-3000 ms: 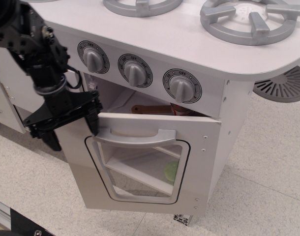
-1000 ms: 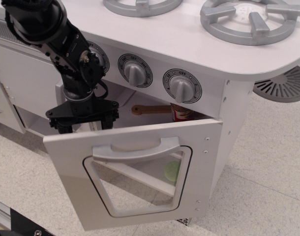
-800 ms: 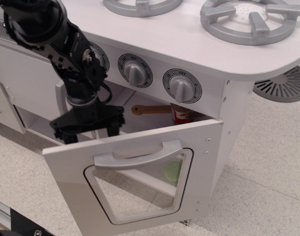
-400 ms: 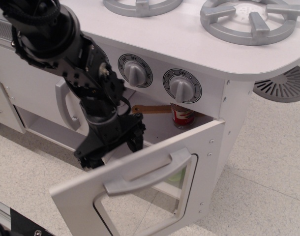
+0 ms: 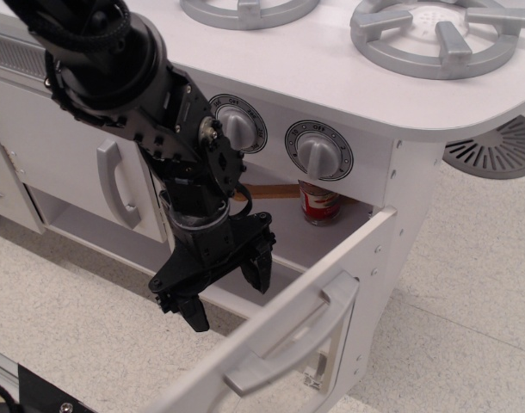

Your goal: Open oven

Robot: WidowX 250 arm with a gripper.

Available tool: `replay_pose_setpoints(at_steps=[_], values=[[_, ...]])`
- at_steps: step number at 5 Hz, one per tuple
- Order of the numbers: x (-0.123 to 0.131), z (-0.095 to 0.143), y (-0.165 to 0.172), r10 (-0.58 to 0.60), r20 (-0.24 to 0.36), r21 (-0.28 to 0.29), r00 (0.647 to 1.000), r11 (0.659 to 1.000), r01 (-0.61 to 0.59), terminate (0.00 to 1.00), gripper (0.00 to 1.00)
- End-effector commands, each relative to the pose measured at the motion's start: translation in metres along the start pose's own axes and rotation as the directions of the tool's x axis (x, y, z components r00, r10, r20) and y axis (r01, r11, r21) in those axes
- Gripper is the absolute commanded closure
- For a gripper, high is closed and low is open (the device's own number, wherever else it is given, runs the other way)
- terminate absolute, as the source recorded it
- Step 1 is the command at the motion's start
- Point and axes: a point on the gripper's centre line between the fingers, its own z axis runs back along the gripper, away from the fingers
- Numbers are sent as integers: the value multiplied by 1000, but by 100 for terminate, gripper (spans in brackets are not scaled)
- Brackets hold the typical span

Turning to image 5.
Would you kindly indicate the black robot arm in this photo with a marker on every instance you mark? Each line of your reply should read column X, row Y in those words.
column 108, row 68

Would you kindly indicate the grey slotted round disc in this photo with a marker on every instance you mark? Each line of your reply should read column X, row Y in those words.
column 497, row 155

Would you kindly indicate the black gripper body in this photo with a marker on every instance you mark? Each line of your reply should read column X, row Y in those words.
column 204, row 257

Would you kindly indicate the grey stove knob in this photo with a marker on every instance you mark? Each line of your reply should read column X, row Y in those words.
column 319, row 150
column 241, row 123

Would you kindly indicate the grey left burner grate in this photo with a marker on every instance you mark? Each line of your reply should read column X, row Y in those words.
column 248, row 15

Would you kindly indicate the white toy kitchen stove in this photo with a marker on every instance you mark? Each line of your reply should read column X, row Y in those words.
column 274, row 158

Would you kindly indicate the white left cabinet door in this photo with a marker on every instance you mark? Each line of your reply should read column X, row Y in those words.
column 16, row 203

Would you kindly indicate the grey oven door handle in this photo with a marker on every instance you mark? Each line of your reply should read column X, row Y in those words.
column 255, row 371

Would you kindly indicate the grey burner grate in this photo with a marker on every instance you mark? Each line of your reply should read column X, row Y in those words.
column 437, row 40
column 248, row 15

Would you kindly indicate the white oven door with window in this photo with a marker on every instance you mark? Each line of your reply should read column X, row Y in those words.
column 361, row 255

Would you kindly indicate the grey right stove knob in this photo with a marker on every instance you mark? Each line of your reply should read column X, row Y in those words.
column 319, row 150

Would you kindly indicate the grey vent grille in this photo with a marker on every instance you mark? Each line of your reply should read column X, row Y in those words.
column 22, row 57

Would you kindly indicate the grey right burner grate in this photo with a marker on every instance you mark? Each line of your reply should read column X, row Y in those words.
column 437, row 40

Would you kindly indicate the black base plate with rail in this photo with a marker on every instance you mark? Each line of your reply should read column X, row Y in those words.
column 21, row 390

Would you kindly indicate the aluminium extrusion foot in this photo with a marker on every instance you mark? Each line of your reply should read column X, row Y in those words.
column 314, row 377

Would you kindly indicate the red toy can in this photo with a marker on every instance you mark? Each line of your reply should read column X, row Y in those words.
column 320, row 206

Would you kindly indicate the grey cabinet door handle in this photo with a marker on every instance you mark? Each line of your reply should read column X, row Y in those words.
column 108, row 158

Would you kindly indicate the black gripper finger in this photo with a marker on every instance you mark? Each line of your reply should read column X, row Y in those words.
column 256, row 267
column 193, row 312

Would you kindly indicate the grey middle stove knob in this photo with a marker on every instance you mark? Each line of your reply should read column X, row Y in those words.
column 241, row 123

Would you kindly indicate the wooden spoon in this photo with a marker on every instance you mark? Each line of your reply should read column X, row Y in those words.
column 267, row 192

